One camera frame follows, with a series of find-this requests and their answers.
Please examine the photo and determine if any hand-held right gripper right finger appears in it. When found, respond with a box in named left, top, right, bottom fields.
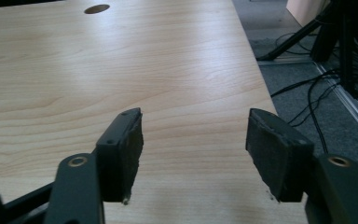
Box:
left=245, top=107, right=315, bottom=203

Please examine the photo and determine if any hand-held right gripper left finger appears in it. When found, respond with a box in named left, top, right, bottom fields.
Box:
left=95, top=106, right=145, bottom=205

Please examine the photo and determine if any black tripod stand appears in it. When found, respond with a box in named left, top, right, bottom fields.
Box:
left=255, top=1, right=339, bottom=63

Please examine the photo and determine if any beige cabinet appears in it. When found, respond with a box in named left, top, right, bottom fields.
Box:
left=285, top=0, right=333, bottom=28

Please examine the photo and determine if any black floor cable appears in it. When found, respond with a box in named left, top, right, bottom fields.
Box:
left=269, top=68, right=341, bottom=99
left=287, top=77, right=339, bottom=155

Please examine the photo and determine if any aluminium floor rail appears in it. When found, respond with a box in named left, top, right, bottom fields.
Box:
left=314, top=61, right=358, bottom=147

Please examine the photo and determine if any thin black looped cable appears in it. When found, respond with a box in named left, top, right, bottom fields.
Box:
left=274, top=31, right=320, bottom=57

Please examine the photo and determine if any black metal stand post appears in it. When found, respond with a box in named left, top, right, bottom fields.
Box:
left=335, top=0, right=358, bottom=100

